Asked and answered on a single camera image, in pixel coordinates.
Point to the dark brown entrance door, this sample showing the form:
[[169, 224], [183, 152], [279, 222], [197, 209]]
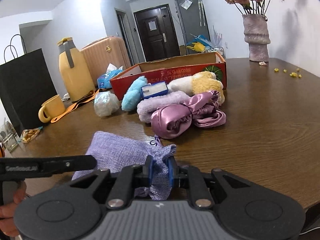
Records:
[[157, 33]]

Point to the black paper shopping bag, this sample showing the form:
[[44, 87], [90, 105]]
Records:
[[25, 85]]

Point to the person left hand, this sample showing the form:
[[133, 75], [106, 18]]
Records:
[[8, 226]]

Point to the blue plush monster toy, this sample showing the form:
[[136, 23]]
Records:
[[133, 95]]

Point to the yellow white plush toy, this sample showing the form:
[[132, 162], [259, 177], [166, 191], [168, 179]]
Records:
[[198, 83]]

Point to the grey refrigerator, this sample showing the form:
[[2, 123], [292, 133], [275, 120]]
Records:
[[193, 23]]

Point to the yellow watering can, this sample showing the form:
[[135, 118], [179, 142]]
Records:
[[197, 47]]

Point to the blue tissue pack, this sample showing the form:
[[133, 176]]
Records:
[[104, 81]]

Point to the lilac knit pouch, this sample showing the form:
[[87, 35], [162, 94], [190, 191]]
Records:
[[115, 152]]

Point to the red cardboard box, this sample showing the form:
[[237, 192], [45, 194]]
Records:
[[170, 69]]

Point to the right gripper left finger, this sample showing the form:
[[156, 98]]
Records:
[[127, 181]]

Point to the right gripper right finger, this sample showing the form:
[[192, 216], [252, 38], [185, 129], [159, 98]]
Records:
[[191, 179]]

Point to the wire storage rack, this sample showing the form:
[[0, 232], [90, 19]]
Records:
[[220, 50]]

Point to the pink textured vase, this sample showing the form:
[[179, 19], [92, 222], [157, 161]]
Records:
[[257, 36]]

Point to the yellow ceramic mug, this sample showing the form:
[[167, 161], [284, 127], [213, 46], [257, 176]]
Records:
[[50, 109]]

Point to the lilac fluffy towel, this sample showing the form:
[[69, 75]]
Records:
[[146, 107]]

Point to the yellow thermos jug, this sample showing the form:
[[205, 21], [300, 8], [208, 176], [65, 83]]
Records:
[[74, 70]]

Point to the pink ribbed suitcase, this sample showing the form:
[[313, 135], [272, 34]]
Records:
[[100, 53]]

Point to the blue white small pack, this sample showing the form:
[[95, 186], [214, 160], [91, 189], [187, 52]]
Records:
[[153, 90]]

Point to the translucent plastic shell bag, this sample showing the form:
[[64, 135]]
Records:
[[105, 104]]

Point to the pink satin bag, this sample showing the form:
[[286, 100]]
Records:
[[201, 110]]

